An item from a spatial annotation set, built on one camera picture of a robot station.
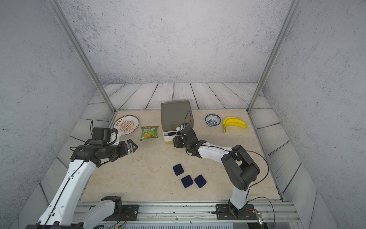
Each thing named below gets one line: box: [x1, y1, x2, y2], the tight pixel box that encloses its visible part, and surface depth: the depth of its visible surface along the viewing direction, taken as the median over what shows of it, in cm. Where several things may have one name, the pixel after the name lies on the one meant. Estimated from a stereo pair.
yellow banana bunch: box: [223, 116, 248, 134], surface depth 110 cm
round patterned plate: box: [112, 114, 140, 136], surface depth 114 cm
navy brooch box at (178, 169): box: [172, 163, 184, 176], surface depth 90 cm
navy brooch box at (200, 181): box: [194, 174, 207, 188], surface depth 85 cm
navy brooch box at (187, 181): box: [181, 175, 194, 188], surface depth 84 cm
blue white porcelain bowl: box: [204, 113, 222, 127], surface depth 113 cm
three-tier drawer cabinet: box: [160, 100, 194, 142], surface depth 91 cm
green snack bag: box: [140, 125, 160, 142], surface depth 103 cm
